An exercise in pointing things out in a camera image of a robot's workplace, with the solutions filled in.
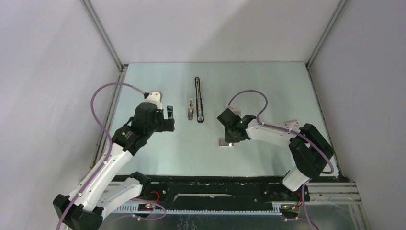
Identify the staple box tray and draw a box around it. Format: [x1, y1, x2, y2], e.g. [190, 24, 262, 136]
[219, 138, 234, 147]

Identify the beige stapler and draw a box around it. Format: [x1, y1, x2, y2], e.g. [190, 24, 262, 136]
[187, 98, 194, 120]

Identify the white red staple box sleeve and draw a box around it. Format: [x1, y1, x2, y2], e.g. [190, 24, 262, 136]
[285, 120, 301, 129]

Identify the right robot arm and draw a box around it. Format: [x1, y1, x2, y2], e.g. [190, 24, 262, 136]
[217, 108, 335, 200]

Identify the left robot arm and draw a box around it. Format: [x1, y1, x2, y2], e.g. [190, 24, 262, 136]
[53, 102, 175, 230]

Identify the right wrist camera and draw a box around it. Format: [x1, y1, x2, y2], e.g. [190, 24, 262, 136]
[226, 105, 242, 117]

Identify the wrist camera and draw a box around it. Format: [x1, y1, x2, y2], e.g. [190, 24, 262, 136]
[226, 105, 242, 117]
[144, 91, 163, 110]

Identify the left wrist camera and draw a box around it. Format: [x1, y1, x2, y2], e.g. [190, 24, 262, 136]
[144, 91, 163, 110]

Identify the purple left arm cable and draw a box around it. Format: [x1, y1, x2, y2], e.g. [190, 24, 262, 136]
[55, 82, 146, 230]

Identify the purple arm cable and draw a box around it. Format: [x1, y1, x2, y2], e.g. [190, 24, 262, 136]
[227, 90, 335, 230]
[55, 82, 146, 230]

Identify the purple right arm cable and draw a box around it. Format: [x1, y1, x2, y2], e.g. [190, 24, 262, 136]
[227, 90, 335, 230]

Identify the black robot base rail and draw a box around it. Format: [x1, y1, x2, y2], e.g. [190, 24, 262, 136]
[85, 174, 318, 213]

